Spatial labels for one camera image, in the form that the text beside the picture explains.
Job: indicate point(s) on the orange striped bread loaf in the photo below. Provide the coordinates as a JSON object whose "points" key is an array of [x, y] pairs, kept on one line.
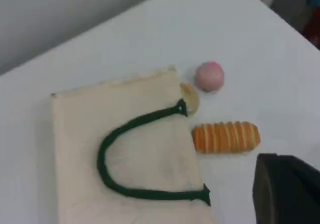
{"points": [[225, 137]]}

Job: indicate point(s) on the pink round peach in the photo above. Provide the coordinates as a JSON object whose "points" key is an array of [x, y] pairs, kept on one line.
{"points": [[209, 76]]}

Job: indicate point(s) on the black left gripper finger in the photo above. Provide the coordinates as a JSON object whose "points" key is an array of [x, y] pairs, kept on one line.
{"points": [[272, 196], [305, 184]]}

